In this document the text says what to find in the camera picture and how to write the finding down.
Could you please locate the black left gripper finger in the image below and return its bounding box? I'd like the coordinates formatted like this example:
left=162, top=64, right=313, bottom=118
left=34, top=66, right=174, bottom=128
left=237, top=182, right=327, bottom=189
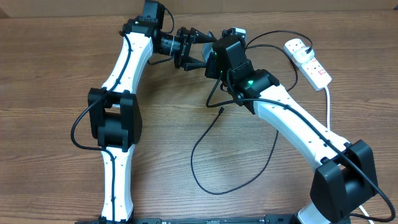
left=183, top=57, right=206, bottom=71
left=190, top=27, right=217, bottom=44

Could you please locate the Samsung Galaxy smartphone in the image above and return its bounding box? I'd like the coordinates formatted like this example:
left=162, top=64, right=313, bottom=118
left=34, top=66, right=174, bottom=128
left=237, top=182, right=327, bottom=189
left=202, top=31, right=217, bottom=62

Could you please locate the white power strip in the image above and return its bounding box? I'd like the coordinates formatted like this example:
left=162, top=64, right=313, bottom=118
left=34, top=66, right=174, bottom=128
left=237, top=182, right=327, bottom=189
left=284, top=39, right=332, bottom=91

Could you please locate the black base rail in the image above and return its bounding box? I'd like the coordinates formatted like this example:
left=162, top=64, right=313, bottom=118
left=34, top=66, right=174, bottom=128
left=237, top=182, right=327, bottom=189
left=77, top=214, right=300, bottom=224

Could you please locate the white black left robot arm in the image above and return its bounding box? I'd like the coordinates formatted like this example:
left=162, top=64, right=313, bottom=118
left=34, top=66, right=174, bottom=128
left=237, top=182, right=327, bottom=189
left=88, top=1, right=216, bottom=223

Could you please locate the white charger plug adapter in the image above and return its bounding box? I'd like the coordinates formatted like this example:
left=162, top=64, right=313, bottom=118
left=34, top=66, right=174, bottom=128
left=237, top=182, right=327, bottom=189
left=293, top=47, right=315, bottom=65

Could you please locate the black USB charging cable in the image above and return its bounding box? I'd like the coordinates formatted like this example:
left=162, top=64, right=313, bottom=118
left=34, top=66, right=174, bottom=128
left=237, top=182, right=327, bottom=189
left=190, top=30, right=313, bottom=196

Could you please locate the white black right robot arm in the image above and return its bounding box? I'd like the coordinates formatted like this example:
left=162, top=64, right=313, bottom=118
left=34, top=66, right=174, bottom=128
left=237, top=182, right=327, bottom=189
left=203, top=35, right=379, bottom=223

